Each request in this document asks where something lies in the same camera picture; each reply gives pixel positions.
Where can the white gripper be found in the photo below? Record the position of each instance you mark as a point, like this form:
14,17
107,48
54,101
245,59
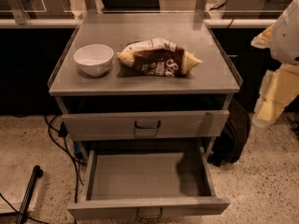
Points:
287,37

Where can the brown chip bag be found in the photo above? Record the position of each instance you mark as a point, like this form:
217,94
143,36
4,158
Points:
158,57

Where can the closed upper drawer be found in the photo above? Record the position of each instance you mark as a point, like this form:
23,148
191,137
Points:
145,125

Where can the grey metal drawer cabinet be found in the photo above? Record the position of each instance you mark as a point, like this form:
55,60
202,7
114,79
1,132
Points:
216,75

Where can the open middle drawer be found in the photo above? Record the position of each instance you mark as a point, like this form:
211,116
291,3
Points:
147,186

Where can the black backpack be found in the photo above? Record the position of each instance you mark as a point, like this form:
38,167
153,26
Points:
229,145

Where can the white ceramic bowl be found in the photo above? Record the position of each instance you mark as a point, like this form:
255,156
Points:
95,59

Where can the black pole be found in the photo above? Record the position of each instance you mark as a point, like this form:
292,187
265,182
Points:
36,173

